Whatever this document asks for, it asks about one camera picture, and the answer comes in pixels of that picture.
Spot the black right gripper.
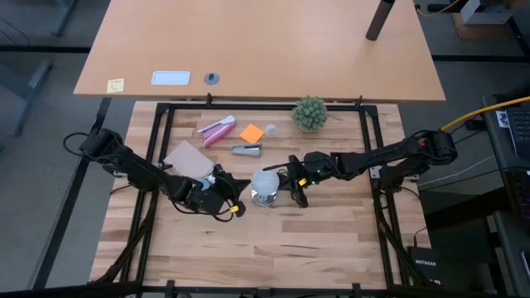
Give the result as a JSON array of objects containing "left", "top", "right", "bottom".
[{"left": 262, "top": 151, "right": 341, "bottom": 209}]

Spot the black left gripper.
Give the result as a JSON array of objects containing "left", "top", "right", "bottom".
[{"left": 181, "top": 164, "right": 253, "bottom": 219}]

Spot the grey stapler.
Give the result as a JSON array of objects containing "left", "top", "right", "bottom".
[{"left": 231, "top": 142, "right": 263, "bottom": 158}]

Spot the orange sticky note pad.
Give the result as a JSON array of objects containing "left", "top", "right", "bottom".
[{"left": 238, "top": 123, "right": 265, "bottom": 144}]

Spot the beige paper pad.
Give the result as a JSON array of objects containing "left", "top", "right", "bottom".
[{"left": 162, "top": 139, "right": 215, "bottom": 180}]

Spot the pink stapler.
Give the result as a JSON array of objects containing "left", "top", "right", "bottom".
[{"left": 196, "top": 115, "right": 238, "bottom": 149}]

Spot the artificial green potted plant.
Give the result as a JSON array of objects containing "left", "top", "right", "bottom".
[{"left": 291, "top": 95, "right": 329, "bottom": 134}]

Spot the white rectangular card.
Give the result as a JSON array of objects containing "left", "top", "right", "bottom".
[{"left": 151, "top": 70, "right": 191, "bottom": 87}]

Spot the light wooden desk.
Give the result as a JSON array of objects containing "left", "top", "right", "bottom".
[{"left": 73, "top": 0, "right": 446, "bottom": 103}]

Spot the black Netgear router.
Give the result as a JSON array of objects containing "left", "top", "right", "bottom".
[{"left": 407, "top": 245, "right": 441, "bottom": 286}]

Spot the grey table leg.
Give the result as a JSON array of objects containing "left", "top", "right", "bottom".
[{"left": 0, "top": 59, "right": 54, "bottom": 137}]

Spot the black keyboard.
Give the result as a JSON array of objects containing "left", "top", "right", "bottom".
[{"left": 505, "top": 106, "right": 530, "bottom": 161}]

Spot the brown cardboard sheet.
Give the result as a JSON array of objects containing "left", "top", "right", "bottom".
[{"left": 450, "top": 11, "right": 526, "bottom": 41}]

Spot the grey open box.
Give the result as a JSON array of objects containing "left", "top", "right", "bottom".
[{"left": 460, "top": 0, "right": 513, "bottom": 25}]

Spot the black aluminium table frame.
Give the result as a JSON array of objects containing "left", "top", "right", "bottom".
[{"left": 32, "top": 94, "right": 441, "bottom": 298}]

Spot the dark grey cylinder post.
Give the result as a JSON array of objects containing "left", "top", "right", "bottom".
[{"left": 365, "top": 0, "right": 397, "bottom": 41}]

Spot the yellow cable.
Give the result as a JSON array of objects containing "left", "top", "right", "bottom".
[
  {"left": 415, "top": 0, "right": 461, "bottom": 18},
  {"left": 439, "top": 95, "right": 530, "bottom": 132}
]

